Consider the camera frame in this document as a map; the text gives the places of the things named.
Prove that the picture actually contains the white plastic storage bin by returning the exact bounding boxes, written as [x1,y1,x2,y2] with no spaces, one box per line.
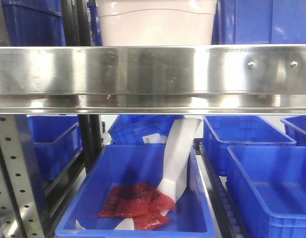
[96,0,217,47]

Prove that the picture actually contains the blue bin back centre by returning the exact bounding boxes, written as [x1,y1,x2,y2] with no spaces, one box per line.
[108,115,184,145]

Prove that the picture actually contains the blue bin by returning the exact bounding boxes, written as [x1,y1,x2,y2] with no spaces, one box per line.
[212,0,306,45]
[1,0,66,46]
[28,116,82,180]
[108,115,184,145]
[281,116,306,147]
[202,115,296,177]
[226,146,306,238]
[56,144,216,238]

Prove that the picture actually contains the blue bin front centre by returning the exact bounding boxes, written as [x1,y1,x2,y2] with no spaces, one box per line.
[56,144,216,238]

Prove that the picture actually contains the blue bin back right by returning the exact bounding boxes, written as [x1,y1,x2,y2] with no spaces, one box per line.
[202,115,296,177]

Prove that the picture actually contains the stainless steel shelf beam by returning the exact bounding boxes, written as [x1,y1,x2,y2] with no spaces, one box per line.
[0,45,306,115]

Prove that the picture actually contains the blue bin lower left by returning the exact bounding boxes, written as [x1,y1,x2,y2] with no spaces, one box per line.
[28,116,82,180]

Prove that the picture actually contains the blue bin upper right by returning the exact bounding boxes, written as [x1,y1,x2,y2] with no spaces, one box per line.
[212,0,306,45]

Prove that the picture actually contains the blue bin front right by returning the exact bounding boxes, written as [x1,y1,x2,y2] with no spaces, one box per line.
[226,146,306,238]

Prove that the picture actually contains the blue bin far right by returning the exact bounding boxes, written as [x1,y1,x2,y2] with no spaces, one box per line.
[281,116,306,147]

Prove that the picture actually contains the perforated steel shelf upright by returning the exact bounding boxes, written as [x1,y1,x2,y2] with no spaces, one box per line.
[0,115,48,238]

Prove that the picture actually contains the blue bin upper left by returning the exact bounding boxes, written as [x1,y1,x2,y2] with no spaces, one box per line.
[1,0,66,46]

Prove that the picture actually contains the white paper sheet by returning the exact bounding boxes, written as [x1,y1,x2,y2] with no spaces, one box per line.
[157,118,201,202]

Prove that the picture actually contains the red bubble wrap bags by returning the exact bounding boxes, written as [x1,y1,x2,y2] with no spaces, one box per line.
[99,182,176,230]

